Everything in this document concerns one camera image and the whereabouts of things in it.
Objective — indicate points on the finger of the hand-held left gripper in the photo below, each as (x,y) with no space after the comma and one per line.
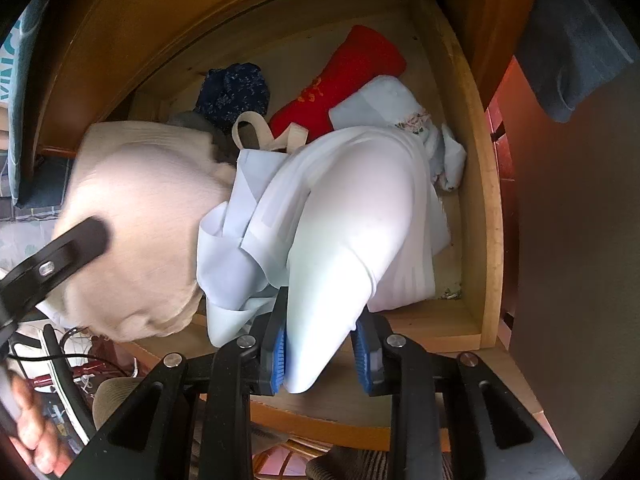
(75,252)

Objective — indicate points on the cream ribbed underwear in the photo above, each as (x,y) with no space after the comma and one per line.
(140,210)

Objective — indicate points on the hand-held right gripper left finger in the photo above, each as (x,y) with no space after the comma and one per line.
(277,360)

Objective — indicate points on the small white pink sock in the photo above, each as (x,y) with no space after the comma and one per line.
(380,102)

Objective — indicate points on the white green-patterned bedding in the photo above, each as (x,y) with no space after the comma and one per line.
(20,245)

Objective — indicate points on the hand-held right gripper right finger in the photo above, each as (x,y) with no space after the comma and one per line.
(367,360)

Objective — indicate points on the dark brown furniture panel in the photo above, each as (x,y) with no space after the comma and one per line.
(575,260)

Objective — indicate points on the dark blue patterned sock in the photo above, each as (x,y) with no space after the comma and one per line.
(235,92)

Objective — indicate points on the wooden nightstand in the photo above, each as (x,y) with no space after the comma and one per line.
(150,25)

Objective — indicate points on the red sock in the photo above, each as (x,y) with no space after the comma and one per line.
(345,75)

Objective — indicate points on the white underwear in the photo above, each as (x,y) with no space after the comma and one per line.
(340,220)

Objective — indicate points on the pale blue crumpled garment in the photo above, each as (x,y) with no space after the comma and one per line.
(452,157)

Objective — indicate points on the wooden drawer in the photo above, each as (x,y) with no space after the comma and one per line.
(480,240)

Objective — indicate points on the person's left hand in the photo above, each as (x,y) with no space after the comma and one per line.
(32,420)

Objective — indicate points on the grey sock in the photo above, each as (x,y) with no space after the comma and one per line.
(192,120)

